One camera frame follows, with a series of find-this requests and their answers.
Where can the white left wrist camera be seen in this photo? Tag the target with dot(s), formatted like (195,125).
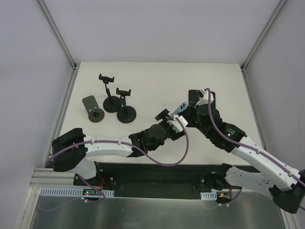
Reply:
(178,123)

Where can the white slotted cable duct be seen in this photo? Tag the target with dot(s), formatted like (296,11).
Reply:
(69,192)
(214,195)

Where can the aluminium frame rail left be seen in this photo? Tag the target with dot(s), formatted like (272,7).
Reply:
(56,32)

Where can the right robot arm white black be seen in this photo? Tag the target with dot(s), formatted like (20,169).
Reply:
(283,184)

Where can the aluminium frame rail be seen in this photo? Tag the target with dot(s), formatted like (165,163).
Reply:
(56,32)
(262,35)

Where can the white slotted cable duct right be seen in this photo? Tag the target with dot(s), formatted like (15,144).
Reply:
(214,195)

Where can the small metal folding phone stand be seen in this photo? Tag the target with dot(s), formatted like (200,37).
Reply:
(95,113)

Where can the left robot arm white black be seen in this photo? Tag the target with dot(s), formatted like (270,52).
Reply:
(73,150)

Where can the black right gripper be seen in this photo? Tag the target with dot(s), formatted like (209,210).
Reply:
(194,97)

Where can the black round-base phone stand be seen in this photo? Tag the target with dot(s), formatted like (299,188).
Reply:
(126,114)
(112,103)

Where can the aluminium frame rail right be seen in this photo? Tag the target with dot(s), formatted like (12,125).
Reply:
(262,35)

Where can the white slotted cable duct left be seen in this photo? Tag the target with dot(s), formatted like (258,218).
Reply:
(69,192)

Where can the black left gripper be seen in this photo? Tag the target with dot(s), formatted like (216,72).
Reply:
(164,118)

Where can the black phone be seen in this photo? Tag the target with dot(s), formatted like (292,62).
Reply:
(212,101)
(193,96)

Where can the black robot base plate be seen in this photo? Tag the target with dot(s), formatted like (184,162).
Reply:
(156,181)

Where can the aluminium profile beam left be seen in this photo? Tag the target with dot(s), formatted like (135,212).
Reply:
(46,177)

